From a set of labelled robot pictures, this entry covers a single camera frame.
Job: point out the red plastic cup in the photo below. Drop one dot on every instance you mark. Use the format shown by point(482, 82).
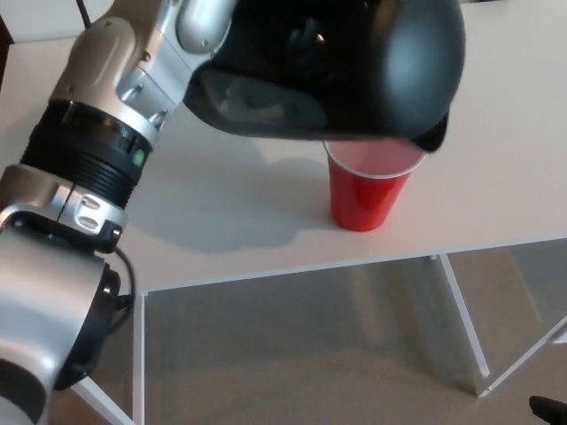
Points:
point(367, 199)

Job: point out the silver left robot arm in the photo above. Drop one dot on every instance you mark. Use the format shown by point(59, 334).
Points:
point(97, 88)

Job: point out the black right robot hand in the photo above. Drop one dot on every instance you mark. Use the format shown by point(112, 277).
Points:
point(551, 409)

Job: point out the white folding table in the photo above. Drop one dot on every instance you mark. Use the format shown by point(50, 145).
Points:
point(487, 155)

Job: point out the white low cabinet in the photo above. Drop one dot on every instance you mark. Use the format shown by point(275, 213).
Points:
point(40, 22)

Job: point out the black electric kettle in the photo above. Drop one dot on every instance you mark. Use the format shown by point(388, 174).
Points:
point(354, 66)

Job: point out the dark brown wooden panel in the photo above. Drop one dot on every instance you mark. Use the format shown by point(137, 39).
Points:
point(4, 53)

